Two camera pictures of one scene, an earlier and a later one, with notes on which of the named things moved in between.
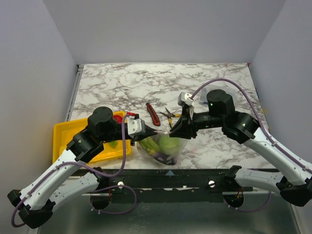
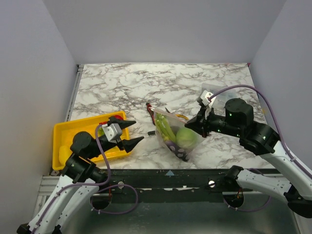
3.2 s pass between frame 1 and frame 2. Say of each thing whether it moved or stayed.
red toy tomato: stayed
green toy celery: moved
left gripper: moved
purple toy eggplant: moved
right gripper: moved
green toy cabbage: moved
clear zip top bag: moved
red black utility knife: stayed
